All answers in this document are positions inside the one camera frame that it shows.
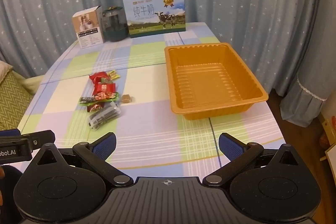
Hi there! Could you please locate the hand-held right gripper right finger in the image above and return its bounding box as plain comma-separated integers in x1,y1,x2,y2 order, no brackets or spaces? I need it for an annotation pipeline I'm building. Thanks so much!
203,132,300,187

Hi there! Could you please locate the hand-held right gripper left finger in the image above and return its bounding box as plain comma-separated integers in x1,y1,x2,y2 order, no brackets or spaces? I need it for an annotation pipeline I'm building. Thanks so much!
32,132,134,187

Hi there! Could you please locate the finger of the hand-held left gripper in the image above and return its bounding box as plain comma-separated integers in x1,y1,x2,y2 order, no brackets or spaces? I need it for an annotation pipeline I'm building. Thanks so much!
0,129,22,138
20,130,56,151

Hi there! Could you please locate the pile of snack packets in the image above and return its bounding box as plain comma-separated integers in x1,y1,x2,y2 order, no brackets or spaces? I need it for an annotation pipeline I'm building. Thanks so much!
79,71,122,131

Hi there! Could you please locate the orange plastic tray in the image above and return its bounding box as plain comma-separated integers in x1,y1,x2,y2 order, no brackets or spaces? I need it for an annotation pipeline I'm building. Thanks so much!
164,42,269,120

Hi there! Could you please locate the green zigzag cushion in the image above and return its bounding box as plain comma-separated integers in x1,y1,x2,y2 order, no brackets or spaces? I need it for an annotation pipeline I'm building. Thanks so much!
0,70,34,131

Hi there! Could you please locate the plaid tablecloth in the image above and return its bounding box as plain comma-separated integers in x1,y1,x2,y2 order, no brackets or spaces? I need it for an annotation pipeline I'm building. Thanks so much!
16,21,289,189

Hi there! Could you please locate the white pillow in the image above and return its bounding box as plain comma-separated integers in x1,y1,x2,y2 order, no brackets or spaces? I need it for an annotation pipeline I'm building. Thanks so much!
0,60,14,78

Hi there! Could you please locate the blue lace trimmed cloth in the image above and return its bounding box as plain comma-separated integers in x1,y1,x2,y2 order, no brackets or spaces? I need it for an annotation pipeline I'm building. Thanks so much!
279,74,329,120

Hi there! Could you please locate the cream wooden board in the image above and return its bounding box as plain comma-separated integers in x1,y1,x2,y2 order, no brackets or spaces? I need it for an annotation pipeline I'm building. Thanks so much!
319,106,336,178

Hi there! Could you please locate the white product box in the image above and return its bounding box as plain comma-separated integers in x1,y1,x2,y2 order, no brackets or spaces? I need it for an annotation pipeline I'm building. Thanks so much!
71,5,105,49

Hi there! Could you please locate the dark green glass jar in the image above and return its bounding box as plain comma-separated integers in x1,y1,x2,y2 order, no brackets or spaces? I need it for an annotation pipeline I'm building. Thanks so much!
101,5,129,42

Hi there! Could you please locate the blue milk carton box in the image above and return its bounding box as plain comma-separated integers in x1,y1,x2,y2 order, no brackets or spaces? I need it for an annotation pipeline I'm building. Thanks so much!
123,0,187,39

